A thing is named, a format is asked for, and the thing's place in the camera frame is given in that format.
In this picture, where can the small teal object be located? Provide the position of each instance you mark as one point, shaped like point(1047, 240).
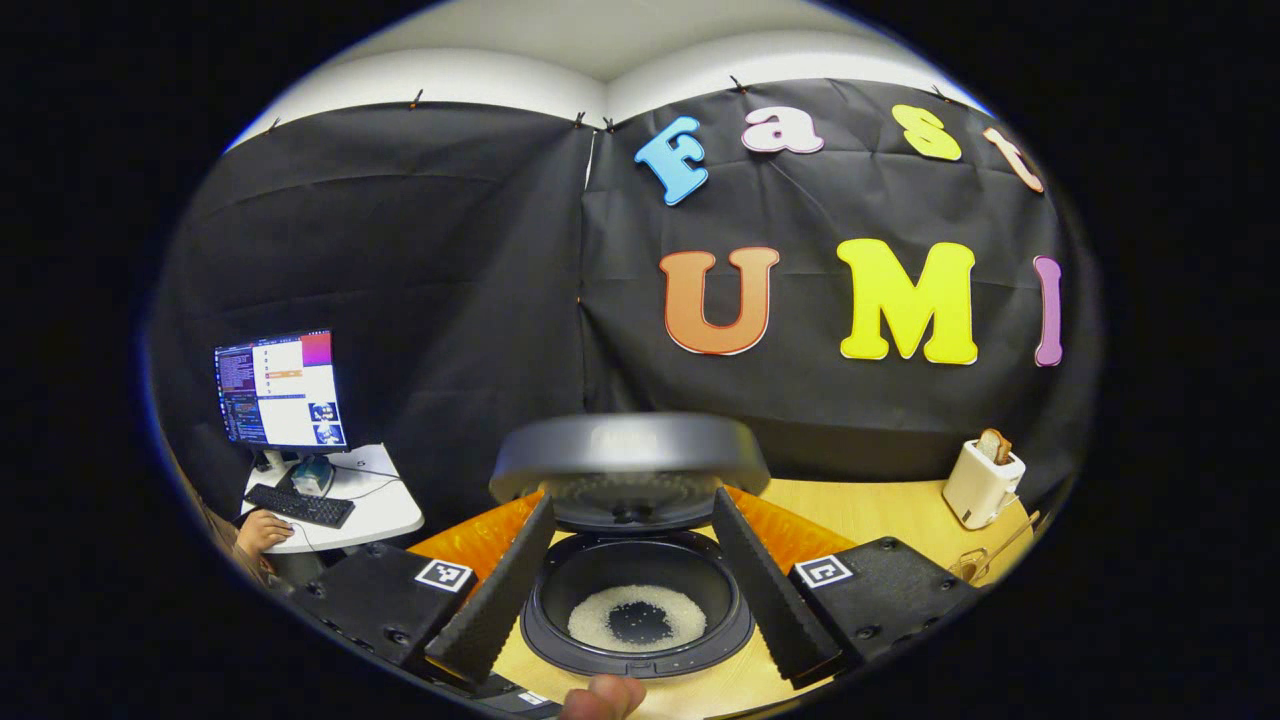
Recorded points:
point(312, 477)

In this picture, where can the black keyboard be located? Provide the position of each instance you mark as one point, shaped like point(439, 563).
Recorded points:
point(300, 505)

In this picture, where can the computer monitor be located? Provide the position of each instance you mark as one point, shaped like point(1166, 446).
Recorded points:
point(285, 390)

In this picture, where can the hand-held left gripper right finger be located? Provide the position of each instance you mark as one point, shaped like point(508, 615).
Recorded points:
point(760, 590)

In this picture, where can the brown bread slice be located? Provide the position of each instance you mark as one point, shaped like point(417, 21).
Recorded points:
point(1004, 447)

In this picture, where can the white desk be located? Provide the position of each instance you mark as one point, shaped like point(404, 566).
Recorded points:
point(385, 510)

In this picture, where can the white toaster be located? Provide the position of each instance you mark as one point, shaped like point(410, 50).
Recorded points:
point(980, 490)

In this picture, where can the black backdrop cloth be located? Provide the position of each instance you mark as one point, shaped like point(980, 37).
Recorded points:
point(450, 300)

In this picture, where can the black silver rice cooker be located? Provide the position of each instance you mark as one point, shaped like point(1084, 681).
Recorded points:
point(630, 450)

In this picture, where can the pale bread slice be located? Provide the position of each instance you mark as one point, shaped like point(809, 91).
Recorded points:
point(988, 447)

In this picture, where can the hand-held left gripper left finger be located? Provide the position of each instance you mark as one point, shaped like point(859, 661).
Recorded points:
point(500, 600)

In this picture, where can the wooden spoon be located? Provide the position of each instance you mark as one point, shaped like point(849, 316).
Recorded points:
point(1012, 538)

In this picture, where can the white rice grains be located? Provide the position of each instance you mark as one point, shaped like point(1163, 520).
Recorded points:
point(600, 625)

